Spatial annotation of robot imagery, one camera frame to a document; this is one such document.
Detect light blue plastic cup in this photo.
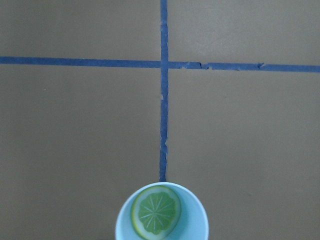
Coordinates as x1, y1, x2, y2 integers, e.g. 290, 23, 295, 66
115, 182, 209, 240

